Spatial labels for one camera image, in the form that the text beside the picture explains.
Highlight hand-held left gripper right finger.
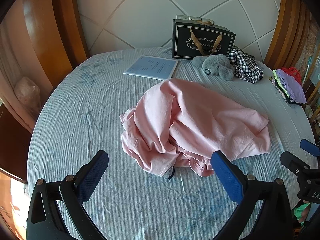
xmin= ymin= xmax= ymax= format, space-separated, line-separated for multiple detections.
xmin=211 ymin=150 xmax=293 ymax=240

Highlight green cloth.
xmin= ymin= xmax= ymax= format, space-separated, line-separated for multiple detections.
xmin=292 ymin=202 xmax=312 ymax=227

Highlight grey plush toy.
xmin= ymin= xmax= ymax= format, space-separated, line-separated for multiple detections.
xmin=192 ymin=54 xmax=235 ymax=81

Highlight wooden headboard frame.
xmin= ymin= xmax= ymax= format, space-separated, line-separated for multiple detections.
xmin=21 ymin=0 xmax=90 ymax=85
xmin=264 ymin=0 xmax=313 ymax=68

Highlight black white checkered cloth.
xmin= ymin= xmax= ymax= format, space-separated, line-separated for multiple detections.
xmin=227 ymin=47 xmax=264 ymax=84

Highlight light blue booklet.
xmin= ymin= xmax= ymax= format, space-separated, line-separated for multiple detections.
xmin=123 ymin=56 xmax=179 ymax=81

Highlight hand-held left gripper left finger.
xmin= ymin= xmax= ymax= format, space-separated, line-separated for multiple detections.
xmin=26 ymin=150 xmax=109 ymax=240

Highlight purple cloth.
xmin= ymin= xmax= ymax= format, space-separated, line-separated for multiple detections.
xmin=275 ymin=69 xmax=307 ymax=104

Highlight black gift bag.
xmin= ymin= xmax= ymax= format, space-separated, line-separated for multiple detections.
xmin=171 ymin=19 xmax=236 ymax=60

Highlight dark wooden nightstand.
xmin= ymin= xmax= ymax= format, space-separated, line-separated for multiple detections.
xmin=0 ymin=102 xmax=33 ymax=180

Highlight red plastic bag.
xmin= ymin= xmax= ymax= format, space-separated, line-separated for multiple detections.
xmin=282 ymin=66 xmax=303 ymax=83

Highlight translucent plastic bag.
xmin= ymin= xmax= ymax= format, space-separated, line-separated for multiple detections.
xmin=14 ymin=77 xmax=42 ymax=115

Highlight striped light blue bed sheet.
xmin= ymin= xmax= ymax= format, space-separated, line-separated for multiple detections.
xmin=26 ymin=47 xmax=317 ymax=240

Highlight pink garment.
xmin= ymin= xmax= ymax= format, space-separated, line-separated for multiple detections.
xmin=119 ymin=78 xmax=272 ymax=180

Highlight wooden framed board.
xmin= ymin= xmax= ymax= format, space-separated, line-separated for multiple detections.
xmin=296 ymin=20 xmax=320 ymax=85

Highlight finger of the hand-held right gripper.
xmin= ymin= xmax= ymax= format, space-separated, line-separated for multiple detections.
xmin=299 ymin=139 xmax=320 ymax=158
xmin=280 ymin=151 xmax=312 ymax=178

